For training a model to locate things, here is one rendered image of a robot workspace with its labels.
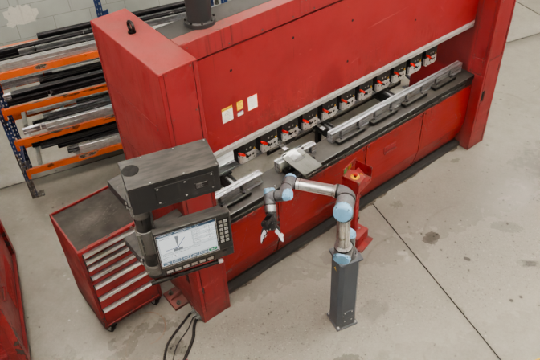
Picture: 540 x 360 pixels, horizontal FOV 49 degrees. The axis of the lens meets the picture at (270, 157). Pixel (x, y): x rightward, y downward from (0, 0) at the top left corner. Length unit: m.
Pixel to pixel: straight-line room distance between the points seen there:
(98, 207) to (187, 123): 1.25
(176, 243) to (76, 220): 1.21
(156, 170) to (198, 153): 0.25
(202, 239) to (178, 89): 0.87
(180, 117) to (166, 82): 0.27
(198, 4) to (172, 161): 0.97
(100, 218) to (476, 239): 3.20
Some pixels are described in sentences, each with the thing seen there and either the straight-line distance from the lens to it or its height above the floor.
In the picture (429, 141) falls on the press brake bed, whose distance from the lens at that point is 5.97.
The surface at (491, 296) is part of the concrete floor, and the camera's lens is 5.23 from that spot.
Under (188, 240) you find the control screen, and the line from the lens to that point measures 3.48.
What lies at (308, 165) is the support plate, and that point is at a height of 1.00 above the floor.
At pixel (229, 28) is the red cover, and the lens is 3.72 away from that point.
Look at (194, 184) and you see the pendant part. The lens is 3.23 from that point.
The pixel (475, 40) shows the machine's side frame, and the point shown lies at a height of 1.21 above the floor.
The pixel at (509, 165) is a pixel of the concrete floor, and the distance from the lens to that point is 6.43.
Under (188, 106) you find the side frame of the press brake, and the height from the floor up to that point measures 2.02.
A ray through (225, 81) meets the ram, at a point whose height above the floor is 1.92.
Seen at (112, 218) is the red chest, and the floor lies 0.98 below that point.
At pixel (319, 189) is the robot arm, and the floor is 1.39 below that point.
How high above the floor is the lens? 4.02
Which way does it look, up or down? 40 degrees down
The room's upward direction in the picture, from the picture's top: 3 degrees counter-clockwise
